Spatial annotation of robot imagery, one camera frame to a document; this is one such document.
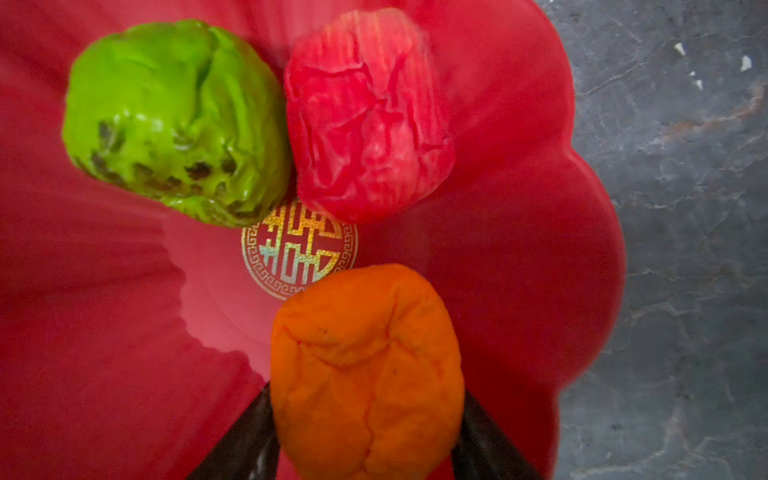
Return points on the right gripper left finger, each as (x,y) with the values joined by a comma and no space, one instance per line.
(250,448)

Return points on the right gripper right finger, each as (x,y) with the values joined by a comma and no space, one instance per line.
(483,452)

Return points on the orange fake fruit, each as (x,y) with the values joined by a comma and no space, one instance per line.
(365,376)

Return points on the red flower-shaped plate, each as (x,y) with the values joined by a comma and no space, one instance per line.
(133,337)

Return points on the red fake fruit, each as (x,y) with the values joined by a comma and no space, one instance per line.
(367,117)

